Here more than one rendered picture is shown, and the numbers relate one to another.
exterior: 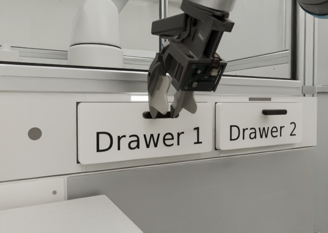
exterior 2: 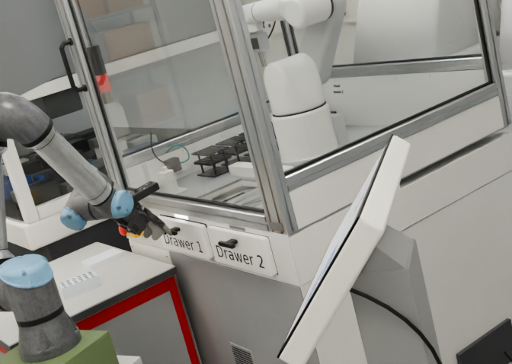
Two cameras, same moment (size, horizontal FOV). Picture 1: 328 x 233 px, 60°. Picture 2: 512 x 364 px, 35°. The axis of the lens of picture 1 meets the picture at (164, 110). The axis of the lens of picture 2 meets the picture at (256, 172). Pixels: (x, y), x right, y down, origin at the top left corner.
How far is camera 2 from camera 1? 2.59 m
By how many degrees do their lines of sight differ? 85
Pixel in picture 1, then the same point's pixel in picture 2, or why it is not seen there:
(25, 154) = not seen: hidden behind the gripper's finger
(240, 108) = (218, 234)
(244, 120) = not seen: hidden behind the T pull
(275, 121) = (244, 250)
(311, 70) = (273, 206)
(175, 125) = (188, 237)
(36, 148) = not seen: hidden behind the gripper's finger
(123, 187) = (187, 264)
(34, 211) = (149, 263)
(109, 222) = (139, 279)
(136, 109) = (171, 224)
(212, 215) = (232, 304)
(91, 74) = (158, 200)
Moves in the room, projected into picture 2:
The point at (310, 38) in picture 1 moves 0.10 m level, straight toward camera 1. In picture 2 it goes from (264, 173) to (228, 178)
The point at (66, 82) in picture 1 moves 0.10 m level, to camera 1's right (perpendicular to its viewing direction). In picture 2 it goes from (153, 204) to (154, 212)
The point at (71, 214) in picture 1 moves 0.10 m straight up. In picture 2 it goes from (146, 270) to (138, 243)
